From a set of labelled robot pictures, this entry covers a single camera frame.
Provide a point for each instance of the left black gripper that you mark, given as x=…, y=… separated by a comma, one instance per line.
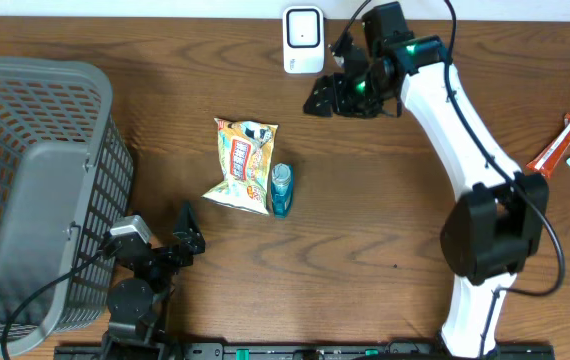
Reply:
x=182, y=256

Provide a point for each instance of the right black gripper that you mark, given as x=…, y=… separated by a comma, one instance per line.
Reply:
x=338, y=101

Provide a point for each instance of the yellow snack bag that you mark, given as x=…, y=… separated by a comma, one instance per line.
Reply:
x=245, y=152

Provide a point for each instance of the blue mouthwash bottle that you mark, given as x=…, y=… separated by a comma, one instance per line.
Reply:
x=282, y=183

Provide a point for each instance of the red snack bar wrapper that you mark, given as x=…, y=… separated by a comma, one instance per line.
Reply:
x=547, y=160

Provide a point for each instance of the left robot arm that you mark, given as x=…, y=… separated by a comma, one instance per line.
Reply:
x=138, y=305

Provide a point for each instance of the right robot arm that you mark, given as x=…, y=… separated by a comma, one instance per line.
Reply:
x=498, y=218

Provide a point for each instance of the grey plastic shopping basket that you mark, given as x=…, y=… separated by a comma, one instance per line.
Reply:
x=65, y=178

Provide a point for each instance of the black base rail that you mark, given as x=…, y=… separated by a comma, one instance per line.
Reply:
x=265, y=351

